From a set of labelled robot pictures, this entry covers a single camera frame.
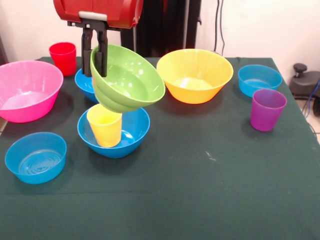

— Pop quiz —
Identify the translucent blue shallow bowl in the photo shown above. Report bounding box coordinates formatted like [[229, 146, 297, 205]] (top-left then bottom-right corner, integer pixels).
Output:
[[237, 64, 283, 99], [4, 131, 68, 185]]

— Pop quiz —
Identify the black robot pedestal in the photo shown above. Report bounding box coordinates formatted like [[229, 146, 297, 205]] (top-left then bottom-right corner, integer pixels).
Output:
[[119, 0, 202, 58]]

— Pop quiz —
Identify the green plastic bowl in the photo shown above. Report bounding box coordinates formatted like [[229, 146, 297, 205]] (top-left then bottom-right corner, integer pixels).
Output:
[[89, 44, 167, 114]]

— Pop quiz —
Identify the dark green table cloth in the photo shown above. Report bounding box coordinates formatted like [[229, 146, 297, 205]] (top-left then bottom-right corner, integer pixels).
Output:
[[0, 56, 320, 240]]

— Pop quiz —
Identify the large pink plastic bowl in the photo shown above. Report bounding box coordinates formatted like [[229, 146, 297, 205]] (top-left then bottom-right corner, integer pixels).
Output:
[[0, 59, 65, 124]]

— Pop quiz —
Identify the purple plastic cup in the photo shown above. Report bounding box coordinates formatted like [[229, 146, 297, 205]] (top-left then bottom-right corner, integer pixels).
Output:
[[250, 88, 288, 133]]

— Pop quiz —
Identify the large orange plastic bowl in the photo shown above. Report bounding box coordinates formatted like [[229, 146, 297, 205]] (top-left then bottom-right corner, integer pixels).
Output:
[[156, 48, 235, 105]]

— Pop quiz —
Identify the dark grey clamp device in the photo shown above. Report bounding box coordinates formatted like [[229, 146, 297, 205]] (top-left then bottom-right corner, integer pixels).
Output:
[[289, 63, 320, 101]]

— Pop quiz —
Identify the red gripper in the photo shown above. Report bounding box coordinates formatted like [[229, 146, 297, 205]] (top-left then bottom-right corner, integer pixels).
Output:
[[52, 0, 145, 78]]

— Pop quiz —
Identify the red plastic cup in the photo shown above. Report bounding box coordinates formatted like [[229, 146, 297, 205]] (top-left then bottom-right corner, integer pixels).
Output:
[[48, 42, 77, 77]]

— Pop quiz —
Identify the black wall cable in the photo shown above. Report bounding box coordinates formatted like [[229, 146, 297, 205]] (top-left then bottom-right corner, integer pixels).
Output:
[[213, 0, 226, 55]]

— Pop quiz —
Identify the blue plastic bowl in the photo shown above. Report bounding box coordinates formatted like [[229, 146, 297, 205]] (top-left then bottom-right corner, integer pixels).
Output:
[[74, 67, 100, 104], [77, 106, 151, 159]]

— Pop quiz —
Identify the yellow plastic cup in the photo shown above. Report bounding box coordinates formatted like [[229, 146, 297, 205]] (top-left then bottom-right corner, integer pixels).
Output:
[[86, 103, 123, 148]]

